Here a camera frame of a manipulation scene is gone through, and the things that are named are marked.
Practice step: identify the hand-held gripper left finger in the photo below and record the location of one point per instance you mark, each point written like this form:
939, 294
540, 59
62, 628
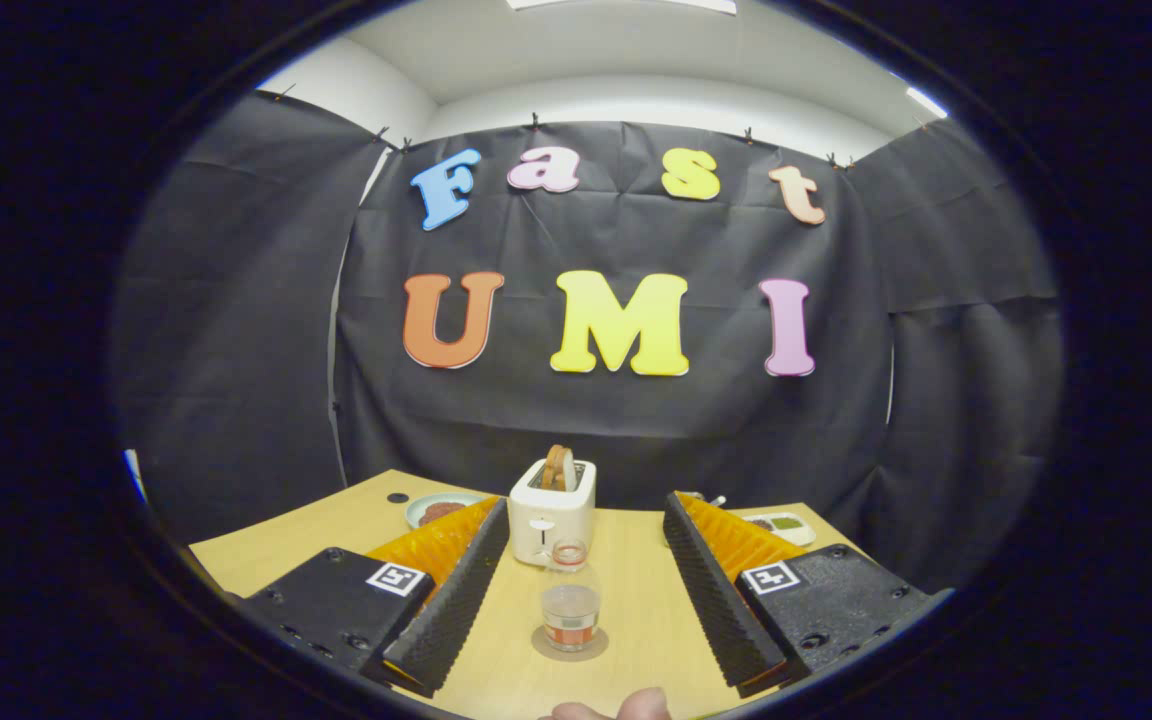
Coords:
456, 605

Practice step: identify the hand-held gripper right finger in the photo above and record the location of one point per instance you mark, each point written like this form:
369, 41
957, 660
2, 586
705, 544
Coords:
721, 605

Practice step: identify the clear plastic juice bottle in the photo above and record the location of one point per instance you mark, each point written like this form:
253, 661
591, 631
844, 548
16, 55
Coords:
571, 610

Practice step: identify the wooden table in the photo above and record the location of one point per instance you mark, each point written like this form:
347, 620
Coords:
636, 600

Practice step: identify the brown sausage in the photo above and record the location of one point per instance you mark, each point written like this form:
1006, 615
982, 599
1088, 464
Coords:
441, 511

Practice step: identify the pale green plate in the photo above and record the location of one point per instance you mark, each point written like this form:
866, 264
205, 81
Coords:
415, 512

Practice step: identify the white divided snack tray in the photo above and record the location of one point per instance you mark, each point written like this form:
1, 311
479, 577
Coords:
786, 525

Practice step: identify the white toaster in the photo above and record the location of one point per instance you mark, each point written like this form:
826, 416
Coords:
536, 510

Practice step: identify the brown bread slice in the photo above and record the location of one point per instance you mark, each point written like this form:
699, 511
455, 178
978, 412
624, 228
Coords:
556, 468

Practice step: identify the black backdrop cloth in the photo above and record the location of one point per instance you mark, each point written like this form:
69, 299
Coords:
236, 350

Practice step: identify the small ceiling light panel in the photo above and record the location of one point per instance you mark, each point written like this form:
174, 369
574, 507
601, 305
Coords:
926, 102

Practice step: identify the large ceiling light panel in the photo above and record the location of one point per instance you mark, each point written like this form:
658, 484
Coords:
626, 5

